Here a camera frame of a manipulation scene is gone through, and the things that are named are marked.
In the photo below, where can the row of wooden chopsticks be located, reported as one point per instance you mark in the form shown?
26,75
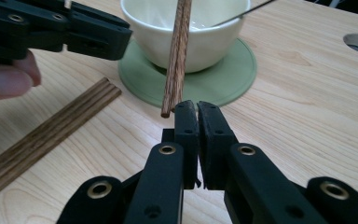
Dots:
43,137

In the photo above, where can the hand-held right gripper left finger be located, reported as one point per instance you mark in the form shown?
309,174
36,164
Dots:
167,174

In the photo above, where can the round green coaster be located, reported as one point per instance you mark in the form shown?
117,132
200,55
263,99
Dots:
223,84

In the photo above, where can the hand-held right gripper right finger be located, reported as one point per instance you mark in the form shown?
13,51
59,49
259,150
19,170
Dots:
248,180

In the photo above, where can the brown wood-grain chopstick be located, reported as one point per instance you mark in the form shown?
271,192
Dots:
172,62
181,62

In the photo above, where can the cream ceramic bowl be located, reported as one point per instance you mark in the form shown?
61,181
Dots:
211,43

